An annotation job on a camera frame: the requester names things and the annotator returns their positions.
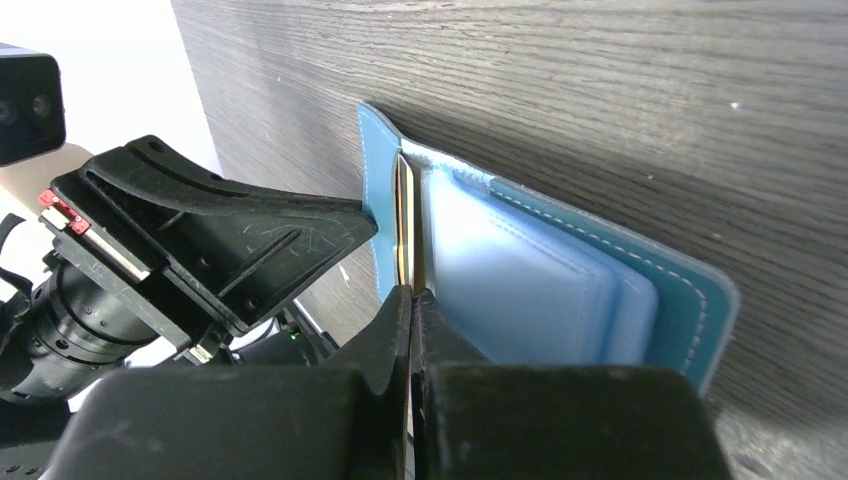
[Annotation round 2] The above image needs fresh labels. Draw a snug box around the beige oval tray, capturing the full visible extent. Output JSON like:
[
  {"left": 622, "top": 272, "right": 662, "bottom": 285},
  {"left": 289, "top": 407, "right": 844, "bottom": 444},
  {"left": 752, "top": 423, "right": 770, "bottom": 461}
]
[{"left": 1, "top": 143, "right": 93, "bottom": 220}]

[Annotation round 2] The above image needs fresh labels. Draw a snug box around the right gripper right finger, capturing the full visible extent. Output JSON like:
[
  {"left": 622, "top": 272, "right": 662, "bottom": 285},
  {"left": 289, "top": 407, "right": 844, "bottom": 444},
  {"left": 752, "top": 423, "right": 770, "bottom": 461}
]
[{"left": 410, "top": 290, "right": 731, "bottom": 479}]

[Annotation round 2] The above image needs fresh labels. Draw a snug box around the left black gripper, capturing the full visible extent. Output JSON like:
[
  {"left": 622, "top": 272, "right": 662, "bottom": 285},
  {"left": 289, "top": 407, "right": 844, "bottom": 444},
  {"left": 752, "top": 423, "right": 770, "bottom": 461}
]
[{"left": 1, "top": 136, "right": 377, "bottom": 405}]

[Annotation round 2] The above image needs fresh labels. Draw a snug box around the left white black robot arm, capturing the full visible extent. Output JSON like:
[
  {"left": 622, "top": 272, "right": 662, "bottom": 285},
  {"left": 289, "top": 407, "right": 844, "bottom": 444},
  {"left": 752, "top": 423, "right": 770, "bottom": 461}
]
[{"left": 1, "top": 136, "right": 377, "bottom": 406}]

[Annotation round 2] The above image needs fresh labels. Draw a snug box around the gold card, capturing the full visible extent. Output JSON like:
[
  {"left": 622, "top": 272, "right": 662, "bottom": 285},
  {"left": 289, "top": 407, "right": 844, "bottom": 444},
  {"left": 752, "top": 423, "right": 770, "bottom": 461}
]
[{"left": 395, "top": 153, "right": 416, "bottom": 287}]

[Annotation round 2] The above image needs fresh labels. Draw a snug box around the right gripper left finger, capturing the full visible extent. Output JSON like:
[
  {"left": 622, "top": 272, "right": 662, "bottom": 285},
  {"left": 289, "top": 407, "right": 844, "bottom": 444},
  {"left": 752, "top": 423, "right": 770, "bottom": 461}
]
[{"left": 46, "top": 286, "right": 412, "bottom": 479}]

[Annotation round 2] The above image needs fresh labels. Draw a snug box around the blue card holder wallet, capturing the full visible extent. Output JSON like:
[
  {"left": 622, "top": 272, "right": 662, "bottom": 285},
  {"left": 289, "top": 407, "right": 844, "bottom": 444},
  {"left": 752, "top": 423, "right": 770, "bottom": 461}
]
[{"left": 357, "top": 103, "right": 740, "bottom": 392}]

